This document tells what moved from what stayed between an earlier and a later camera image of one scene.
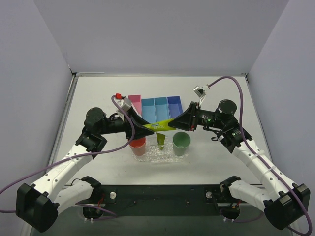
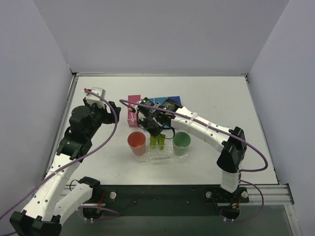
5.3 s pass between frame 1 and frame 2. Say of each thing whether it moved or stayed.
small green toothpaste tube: stayed
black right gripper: moved
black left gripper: moved
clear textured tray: stayed
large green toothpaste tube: moved
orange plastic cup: stayed
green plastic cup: stayed
